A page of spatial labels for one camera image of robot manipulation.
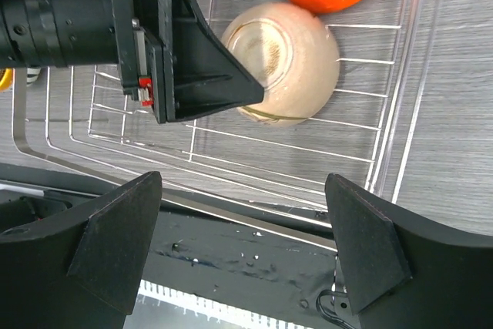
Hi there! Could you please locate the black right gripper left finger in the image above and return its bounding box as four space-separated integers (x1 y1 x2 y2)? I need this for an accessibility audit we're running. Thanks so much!
1 172 162 328

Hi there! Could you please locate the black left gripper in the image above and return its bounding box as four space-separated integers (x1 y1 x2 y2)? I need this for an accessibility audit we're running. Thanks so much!
111 0 264 124

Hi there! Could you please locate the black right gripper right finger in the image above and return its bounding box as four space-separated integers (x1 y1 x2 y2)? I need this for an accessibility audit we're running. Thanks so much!
325 174 492 328

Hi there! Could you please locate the beige speckled bowl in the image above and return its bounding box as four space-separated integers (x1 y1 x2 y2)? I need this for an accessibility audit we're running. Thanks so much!
221 2 340 127

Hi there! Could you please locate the metal wire dish rack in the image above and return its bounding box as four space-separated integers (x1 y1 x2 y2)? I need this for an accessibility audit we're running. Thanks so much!
3 0 442 210

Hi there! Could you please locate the white ridged bowl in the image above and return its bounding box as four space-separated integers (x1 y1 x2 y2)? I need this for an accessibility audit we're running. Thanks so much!
26 67 42 86

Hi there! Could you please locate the yellow bowl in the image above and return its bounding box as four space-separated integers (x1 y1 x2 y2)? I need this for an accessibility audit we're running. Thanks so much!
0 69 13 92

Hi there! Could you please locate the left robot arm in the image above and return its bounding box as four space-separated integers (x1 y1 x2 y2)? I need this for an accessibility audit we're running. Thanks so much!
1 0 264 124

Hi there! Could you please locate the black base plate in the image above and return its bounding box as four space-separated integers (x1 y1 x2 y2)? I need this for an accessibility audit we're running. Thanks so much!
0 163 367 329

